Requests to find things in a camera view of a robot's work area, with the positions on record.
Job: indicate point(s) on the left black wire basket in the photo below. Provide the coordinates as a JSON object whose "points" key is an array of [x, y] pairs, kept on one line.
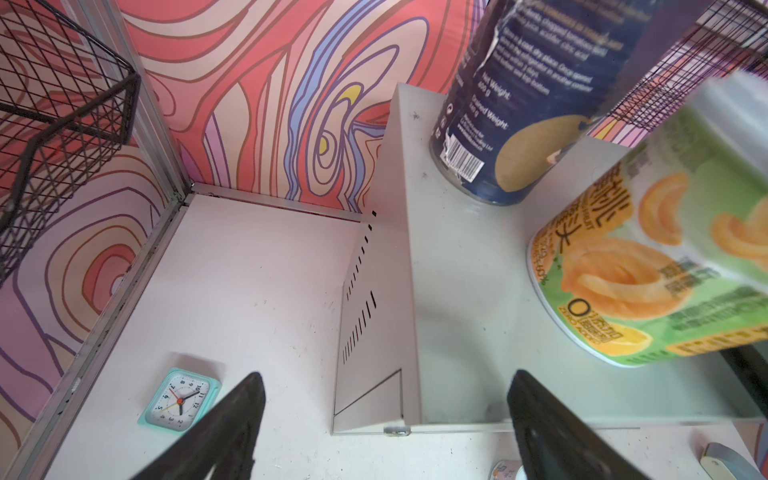
{"points": [[68, 104]]}

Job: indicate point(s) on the dark blue tin can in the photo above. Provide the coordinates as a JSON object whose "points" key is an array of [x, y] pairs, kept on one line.
{"points": [[531, 80]]}

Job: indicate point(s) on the black wire basket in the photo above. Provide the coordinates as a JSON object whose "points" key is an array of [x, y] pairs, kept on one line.
{"points": [[728, 36], [68, 104]]}

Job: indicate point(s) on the pink label can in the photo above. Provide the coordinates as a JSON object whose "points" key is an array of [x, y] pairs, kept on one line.
{"points": [[507, 470]]}

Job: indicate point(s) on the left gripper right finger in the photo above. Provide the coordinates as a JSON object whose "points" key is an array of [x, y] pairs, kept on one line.
{"points": [[554, 443]]}

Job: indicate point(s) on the back black wire basket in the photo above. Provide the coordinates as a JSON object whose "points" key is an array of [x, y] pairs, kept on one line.
{"points": [[728, 36]]}

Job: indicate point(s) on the green yellow peach can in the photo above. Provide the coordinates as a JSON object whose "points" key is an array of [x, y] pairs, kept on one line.
{"points": [[665, 255]]}

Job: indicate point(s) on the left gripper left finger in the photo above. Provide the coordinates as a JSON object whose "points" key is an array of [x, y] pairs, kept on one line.
{"points": [[221, 445]]}

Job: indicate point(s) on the grey metal cabinet box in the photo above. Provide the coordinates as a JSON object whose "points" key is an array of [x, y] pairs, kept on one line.
{"points": [[439, 312]]}

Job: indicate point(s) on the grey stapler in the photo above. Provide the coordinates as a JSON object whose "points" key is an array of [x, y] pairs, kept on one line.
{"points": [[723, 463]]}

